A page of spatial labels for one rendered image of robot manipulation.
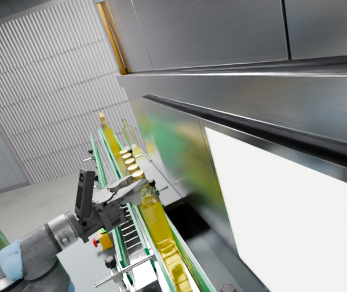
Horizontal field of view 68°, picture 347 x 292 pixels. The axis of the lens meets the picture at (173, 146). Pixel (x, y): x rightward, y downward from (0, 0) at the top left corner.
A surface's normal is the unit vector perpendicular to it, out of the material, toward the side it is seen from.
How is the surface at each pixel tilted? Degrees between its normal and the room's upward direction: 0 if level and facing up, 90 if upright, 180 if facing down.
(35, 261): 89
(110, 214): 90
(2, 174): 90
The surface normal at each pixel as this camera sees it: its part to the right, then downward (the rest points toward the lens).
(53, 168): 0.01, 0.37
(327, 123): -0.90, 0.38
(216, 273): -0.29, -0.89
